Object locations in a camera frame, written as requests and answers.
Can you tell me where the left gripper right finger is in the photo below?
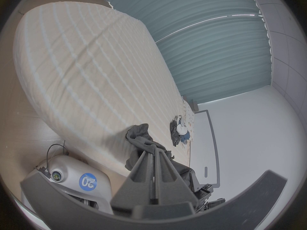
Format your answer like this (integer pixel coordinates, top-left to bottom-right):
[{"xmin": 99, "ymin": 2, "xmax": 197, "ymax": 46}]
[{"xmin": 153, "ymin": 147, "xmax": 199, "ymax": 210}]

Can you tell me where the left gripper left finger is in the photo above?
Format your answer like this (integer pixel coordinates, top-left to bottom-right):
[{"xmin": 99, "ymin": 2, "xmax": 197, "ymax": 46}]
[{"xmin": 110, "ymin": 149, "xmax": 154, "ymax": 211}]

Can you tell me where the black T-shirt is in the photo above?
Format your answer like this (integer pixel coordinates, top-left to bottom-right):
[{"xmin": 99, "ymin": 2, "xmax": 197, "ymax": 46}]
[{"xmin": 125, "ymin": 123, "xmax": 196, "ymax": 193}]

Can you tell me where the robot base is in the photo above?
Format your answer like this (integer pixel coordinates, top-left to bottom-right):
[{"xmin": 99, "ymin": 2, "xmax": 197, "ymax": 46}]
[{"xmin": 21, "ymin": 153, "xmax": 114, "ymax": 215}]

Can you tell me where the pile of clothes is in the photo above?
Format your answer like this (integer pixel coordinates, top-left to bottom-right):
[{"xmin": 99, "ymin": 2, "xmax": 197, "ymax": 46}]
[{"xmin": 170, "ymin": 115, "xmax": 191, "ymax": 147}]

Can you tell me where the bed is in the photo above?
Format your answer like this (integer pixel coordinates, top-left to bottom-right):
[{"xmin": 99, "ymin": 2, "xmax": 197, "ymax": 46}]
[{"xmin": 13, "ymin": 1, "xmax": 220, "ymax": 190}]

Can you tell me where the white printed pillow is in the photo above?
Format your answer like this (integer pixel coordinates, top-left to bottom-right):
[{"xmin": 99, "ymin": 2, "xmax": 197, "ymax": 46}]
[{"xmin": 183, "ymin": 100, "xmax": 195, "ymax": 142}]

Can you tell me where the grey bedside table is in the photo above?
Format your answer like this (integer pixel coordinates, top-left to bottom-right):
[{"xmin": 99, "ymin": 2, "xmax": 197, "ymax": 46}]
[{"xmin": 183, "ymin": 95, "xmax": 199, "ymax": 111}]

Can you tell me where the blue-green curtain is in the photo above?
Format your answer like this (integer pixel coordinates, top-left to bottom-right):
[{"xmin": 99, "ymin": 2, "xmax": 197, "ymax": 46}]
[
  {"xmin": 155, "ymin": 13, "xmax": 272, "ymax": 104},
  {"xmin": 107, "ymin": 0, "xmax": 260, "ymax": 42}
]

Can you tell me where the black cable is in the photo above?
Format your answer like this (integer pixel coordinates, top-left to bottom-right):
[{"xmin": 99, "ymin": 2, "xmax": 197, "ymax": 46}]
[{"xmin": 46, "ymin": 140, "xmax": 69, "ymax": 171}]

